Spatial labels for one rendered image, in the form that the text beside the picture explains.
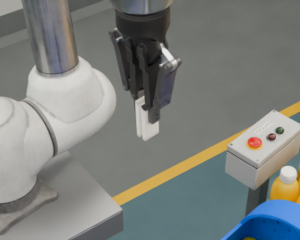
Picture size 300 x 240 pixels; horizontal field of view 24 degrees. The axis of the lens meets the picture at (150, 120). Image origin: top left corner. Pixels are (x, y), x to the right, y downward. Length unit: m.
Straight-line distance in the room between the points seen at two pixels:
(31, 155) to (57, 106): 0.12
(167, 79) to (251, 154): 0.83
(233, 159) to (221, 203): 1.35
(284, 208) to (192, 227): 1.58
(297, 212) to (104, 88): 0.54
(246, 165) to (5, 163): 0.61
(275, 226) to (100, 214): 0.41
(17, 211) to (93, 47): 2.49
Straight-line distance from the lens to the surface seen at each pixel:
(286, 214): 1.47
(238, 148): 1.78
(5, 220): 1.65
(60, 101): 1.58
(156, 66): 0.99
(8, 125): 1.52
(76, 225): 1.64
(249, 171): 1.79
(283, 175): 1.72
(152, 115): 1.04
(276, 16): 4.40
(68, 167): 1.77
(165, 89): 0.98
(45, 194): 1.69
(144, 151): 3.36
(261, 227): 1.61
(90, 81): 1.61
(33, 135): 1.56
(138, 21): 0.92
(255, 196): 1.96
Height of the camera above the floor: 2.31
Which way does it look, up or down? 41 degrees down
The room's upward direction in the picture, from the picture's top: straight up
